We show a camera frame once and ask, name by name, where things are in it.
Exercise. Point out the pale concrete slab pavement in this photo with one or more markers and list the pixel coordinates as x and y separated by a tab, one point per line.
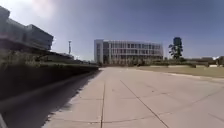
136	100

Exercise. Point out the dark glass-fronted building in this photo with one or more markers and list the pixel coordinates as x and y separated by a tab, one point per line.
30	36

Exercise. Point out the tall dark tree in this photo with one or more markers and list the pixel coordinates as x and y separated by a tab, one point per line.
176	46

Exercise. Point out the white multi-storey building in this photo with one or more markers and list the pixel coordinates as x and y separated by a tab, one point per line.
133	50

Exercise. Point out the dry grass field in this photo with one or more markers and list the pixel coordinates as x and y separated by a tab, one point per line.
195	71

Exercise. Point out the row of bushes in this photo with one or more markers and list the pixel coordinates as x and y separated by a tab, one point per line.
140	62

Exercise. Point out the pole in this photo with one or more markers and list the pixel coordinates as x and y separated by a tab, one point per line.
69	48

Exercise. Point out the long planter wall with hedge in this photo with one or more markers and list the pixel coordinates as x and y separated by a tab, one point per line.
36	75

